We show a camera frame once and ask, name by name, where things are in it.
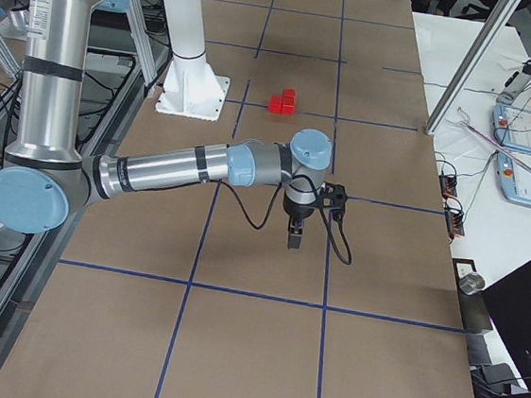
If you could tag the black monitor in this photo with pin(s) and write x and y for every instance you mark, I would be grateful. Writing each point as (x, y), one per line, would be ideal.
(508, 302)

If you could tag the teach pendant far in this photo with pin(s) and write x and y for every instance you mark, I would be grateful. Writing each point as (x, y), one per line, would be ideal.
(512, 126)

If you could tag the teach pendant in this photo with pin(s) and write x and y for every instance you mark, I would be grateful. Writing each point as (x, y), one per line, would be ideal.
(515, 181)
(512, 126)

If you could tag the teach pendant near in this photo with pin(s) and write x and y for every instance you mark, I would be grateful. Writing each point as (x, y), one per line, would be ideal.
(515, 181)

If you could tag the aluminium frame post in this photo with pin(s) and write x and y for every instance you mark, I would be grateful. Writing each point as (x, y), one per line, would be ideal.
(489, 30)

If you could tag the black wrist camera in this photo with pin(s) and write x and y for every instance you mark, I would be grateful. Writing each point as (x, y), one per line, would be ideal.
(333, 196)

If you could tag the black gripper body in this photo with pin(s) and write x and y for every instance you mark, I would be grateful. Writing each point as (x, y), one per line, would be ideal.
(295, 209)

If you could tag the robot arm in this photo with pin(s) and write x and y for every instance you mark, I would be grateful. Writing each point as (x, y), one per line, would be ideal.
(44, 179)

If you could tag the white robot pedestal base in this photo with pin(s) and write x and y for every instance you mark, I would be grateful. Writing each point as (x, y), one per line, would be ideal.
(190, 88)

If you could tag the red block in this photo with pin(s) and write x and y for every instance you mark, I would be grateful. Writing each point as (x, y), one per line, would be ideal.
(289, 96)
(275, 104)
(288, 106)

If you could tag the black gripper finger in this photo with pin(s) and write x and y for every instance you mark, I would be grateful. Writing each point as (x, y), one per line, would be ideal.
(295, 230)

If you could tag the small metal cup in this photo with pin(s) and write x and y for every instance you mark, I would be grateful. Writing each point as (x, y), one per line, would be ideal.
(471, 283)

